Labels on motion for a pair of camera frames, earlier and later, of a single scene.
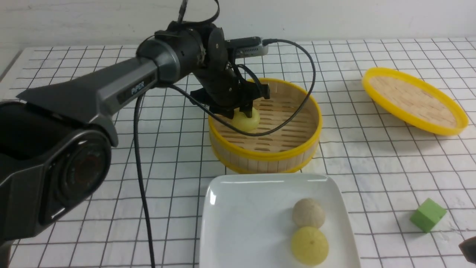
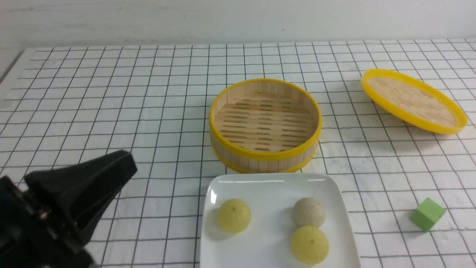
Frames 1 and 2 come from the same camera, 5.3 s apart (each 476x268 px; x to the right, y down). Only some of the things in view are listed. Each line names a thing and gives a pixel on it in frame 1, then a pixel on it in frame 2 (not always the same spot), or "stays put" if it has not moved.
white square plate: [247, 221] stays put
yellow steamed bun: [309, 245] stays put
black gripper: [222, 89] to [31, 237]
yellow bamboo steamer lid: [415, 102] stays put
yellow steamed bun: [241, 121] to [234, 215]
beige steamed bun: [308, 212] stays put
